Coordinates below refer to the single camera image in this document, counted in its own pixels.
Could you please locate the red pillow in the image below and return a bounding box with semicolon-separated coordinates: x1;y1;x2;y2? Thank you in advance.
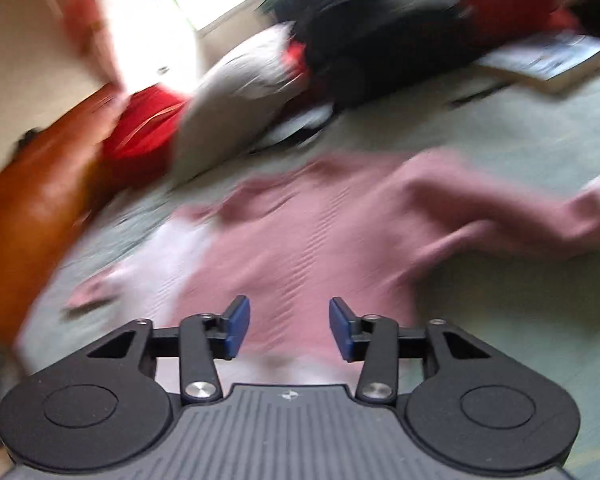
102;85;188;186

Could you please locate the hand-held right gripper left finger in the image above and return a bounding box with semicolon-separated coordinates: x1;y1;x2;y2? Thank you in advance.
86;295;252;404

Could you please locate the window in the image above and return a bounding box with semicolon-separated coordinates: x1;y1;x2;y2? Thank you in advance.
105;0;331;91

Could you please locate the black backpack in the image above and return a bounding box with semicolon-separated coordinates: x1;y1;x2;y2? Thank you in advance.
250;0;486;151

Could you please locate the grey green pillow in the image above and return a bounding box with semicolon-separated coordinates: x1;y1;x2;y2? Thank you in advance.
172;25;306;186

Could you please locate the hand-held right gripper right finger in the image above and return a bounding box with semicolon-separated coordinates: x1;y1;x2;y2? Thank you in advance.
328;296;492;404

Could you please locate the pink and white sweater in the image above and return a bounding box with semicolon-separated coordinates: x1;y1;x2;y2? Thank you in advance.
62;150;600;396

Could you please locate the green plaid bed blanket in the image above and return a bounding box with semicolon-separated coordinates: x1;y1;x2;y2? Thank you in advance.
15;60;600;480

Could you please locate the orange curtain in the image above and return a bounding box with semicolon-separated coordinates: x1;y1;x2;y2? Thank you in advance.
30;0;126;91

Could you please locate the wooden headboard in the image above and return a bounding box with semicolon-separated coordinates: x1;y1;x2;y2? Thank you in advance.
0;85;126;346

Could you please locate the paperback book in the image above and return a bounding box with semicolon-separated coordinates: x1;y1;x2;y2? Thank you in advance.
472;32;600;93

